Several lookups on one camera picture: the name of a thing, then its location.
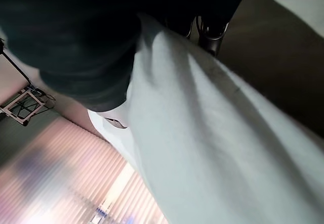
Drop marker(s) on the right robot hand black cloth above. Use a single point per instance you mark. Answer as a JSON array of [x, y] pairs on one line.
[[76, 37]]

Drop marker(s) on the white blanket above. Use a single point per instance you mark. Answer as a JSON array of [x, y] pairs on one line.
[[202, 138]]

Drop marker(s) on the black stand pole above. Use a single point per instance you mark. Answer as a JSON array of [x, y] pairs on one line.
[[15, 67]]

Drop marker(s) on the window blinds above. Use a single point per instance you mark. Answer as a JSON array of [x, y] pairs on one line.
[[63, 178]]

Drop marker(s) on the white frame cart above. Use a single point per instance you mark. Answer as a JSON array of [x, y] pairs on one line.
[[21, 105]]

